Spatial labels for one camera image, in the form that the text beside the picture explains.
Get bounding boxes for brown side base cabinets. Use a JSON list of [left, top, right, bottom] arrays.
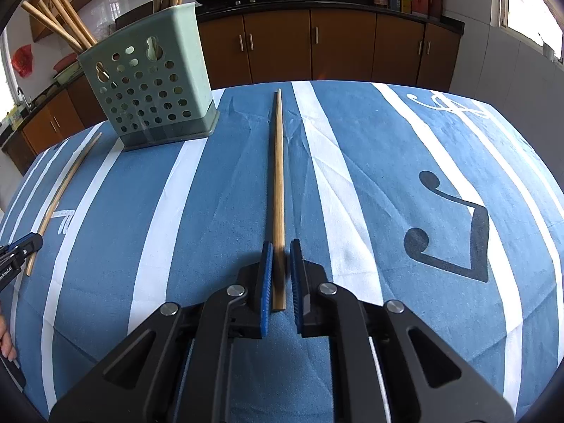
[[2, 77, 111, 172]]

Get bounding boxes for red plastic bag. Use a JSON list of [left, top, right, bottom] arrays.
[[11, 44, 35, 78]]

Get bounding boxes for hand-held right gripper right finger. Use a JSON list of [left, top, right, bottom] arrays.
[[288, 238, 516, 423]]

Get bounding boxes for brown kitchen base cabinets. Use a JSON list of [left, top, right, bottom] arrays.
[[196, 6, 463, 93]]

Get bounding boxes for person's left hand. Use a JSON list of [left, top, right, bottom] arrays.
[[0, 313, 18, 362]]

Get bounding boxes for black kitchen countertop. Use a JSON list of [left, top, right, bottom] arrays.
[[194, 0, 465, 36]]

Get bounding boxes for blue white striped tablecloth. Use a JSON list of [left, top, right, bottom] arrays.
[[0, 80, 564, 423]]

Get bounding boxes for green perforated utensil holder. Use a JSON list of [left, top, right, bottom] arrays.
[[77, 2, 221, 153]]

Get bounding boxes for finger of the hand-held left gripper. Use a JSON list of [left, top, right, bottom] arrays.
[[0, 233, 44, 270]]

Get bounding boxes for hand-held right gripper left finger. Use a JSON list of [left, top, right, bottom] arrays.
[[48, 241, 275, 423]]

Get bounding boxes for red basin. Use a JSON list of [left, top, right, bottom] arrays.
[[53, 52, 81, 74]]

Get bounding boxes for window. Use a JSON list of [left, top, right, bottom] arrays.
[[498, 0, 564, 60]]

